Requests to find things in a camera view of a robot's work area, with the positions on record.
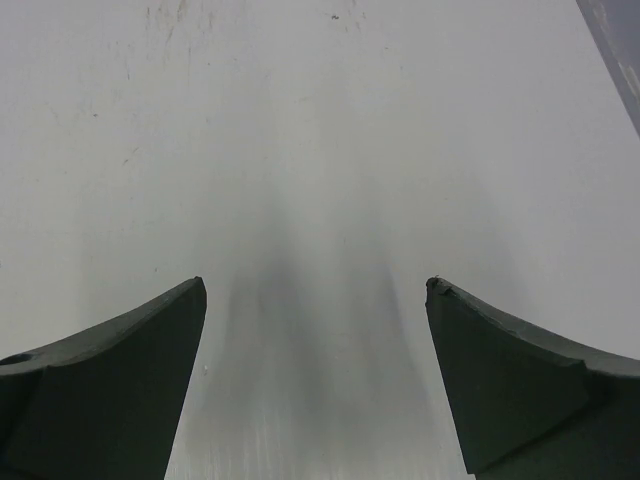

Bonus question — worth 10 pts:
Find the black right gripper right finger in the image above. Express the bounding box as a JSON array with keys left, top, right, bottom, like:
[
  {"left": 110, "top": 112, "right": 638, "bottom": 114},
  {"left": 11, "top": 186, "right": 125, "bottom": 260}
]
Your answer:
[{"left": 426, "top": 277, "right": 639, "bottom": 479}]

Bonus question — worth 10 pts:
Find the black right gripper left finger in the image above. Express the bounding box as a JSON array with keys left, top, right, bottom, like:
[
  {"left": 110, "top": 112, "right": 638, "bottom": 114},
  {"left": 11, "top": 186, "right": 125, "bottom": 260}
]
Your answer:
[{"left": 1, "top": 277, "right": 206, "bottom": 479}]

